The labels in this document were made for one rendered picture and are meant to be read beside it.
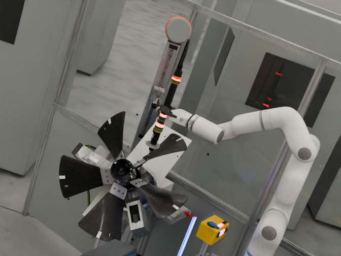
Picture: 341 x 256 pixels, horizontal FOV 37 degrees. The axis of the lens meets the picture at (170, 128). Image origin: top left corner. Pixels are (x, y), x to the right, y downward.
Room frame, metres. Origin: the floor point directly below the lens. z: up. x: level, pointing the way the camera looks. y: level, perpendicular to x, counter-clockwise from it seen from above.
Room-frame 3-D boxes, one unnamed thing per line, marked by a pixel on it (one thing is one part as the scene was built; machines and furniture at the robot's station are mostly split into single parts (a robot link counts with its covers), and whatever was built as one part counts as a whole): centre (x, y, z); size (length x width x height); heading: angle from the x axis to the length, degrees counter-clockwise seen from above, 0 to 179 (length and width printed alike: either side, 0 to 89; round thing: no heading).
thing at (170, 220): (2.90, -0.09, 0.85); 0.36 x 0.24 x 0.03; 63
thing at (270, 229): (2.10, -0.58, 1.27); 0.19 x 0.12 x 0.24; 165
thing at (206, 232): (2.46, -0.40, 1.02); 0.16 x 0.10 x 0.11; 153
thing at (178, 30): (3.07, 0.16, 1.88); 0.17 x 0.15 x 0.16; 63
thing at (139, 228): (2.36, 0.00, 0.98); 0.20 x 0.16 x 0.20; 153
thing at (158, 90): (2.98, 0.14, 1.49); 0.10 x 0.07 x 0.08; 8
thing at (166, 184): (2.96, -0.04, 0.92); 0.17 x 0.16 x 0.11; 153
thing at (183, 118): (2.31, -0.04, 1.60); 0.11 x 0.10 x 0.07; 63
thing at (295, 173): (2.16, -0.60, 1.52); 0.16 x 0.12 x 0.50; 165
